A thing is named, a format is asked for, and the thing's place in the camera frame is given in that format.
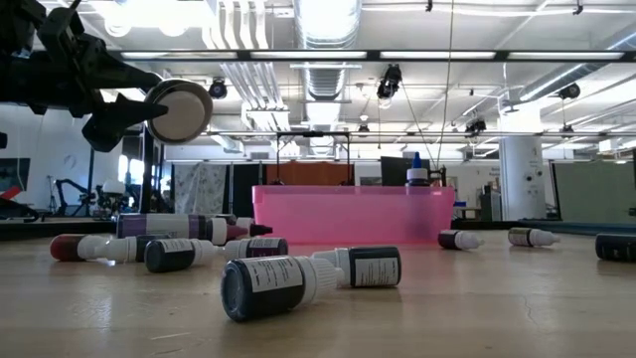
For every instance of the black curtain panel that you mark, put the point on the black curtain panel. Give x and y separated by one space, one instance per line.
246 191

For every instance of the small black food coloring bottle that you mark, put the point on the small black food coloring bottle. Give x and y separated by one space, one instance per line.
616 247
372 267

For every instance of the black ceiling spotlight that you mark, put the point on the black ceiling spotlight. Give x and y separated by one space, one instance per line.
570 91
476 126
217 88

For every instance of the small red food coloring bottle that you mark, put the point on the small red food coloring bottle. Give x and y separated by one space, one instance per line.
67 247

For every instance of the large purple food coloring bottle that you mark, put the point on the large purple food coloring bottle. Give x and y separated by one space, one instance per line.
164 226

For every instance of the black desk lamp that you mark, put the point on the black desk lamp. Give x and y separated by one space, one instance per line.
181 114

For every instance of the black aluminium table frame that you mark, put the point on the black aluminium table frame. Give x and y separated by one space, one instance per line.
49 230

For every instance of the patterned curtain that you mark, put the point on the patterned curtain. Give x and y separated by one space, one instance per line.
199 191

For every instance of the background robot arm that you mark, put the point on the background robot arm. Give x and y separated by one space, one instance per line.
111 191

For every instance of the small dark food coloring bottle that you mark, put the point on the small dark food coloring bottle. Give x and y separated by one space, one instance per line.
119 248
454 239
169 256

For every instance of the small purple food coloring bottle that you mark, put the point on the small purple food coloring bottle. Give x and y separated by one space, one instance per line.
263 288

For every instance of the black monitor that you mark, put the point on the black monitor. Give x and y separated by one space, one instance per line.
395 171

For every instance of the black overhead camera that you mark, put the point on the black overhead camera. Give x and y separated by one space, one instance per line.
390 82

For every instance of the red object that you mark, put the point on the red object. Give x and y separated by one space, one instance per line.
11 193

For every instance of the overhead frame bar with lights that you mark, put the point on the overhead frame bar with lights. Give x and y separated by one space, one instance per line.
372 54

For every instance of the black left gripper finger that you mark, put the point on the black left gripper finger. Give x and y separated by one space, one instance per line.
107 126
124 77

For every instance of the dark wall screen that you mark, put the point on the dark wall screen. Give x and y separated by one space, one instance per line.
15 174

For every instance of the white round column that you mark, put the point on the white round column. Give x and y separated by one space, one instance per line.
522 174

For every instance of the silver ceiling duct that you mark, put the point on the silver ceiling duct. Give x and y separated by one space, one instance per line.
325 40

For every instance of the large dark-tipped food coloring bottle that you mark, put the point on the large dark-tipped food coloring bottle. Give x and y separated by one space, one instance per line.
261 230

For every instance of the grey-green partition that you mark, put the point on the grey-green partition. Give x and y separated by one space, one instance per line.
591 194

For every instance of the large blue food coloring bottle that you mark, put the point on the large blue food coloring bottle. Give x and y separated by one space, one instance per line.
417 174

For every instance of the translucent pink plastic bin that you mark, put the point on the translucent pink plastic bin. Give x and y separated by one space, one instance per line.
348 214

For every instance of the small olive food coloring bottle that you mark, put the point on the small olive food coloring bottle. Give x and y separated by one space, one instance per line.
526 237

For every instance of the small dark purple coloring bottle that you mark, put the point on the small dark purple coloring bottle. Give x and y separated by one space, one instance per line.
263 247

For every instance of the orange partition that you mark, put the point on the orange partition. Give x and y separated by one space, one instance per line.
308 174

